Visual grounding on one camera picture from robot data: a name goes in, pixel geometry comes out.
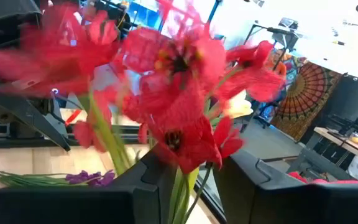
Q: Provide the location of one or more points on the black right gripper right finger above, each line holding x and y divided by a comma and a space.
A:
291, 205

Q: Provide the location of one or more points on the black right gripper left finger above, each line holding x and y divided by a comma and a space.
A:
57, 205

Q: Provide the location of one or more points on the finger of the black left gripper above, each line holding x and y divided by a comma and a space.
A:
11, 110

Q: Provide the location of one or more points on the purple artificial flower bunch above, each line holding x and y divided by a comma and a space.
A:
85, 178

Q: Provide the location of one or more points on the white artificial tulip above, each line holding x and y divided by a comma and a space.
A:
239, 105

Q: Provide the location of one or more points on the red poppy flower bunch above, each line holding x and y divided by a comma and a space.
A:
179, 62

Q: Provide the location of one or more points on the small black robot arm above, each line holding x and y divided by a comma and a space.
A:
353, 126

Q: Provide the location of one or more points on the wooden work table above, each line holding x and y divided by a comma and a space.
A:
346, 146

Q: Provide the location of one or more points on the orange mandala tapestry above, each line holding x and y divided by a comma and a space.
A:
309, 93

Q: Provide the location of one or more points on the dark partition panel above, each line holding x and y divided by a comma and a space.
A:
353, 99

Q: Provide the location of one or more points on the person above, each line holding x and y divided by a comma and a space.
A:
278, 67

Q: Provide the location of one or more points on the black rig frame stand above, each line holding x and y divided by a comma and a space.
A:
278, 30

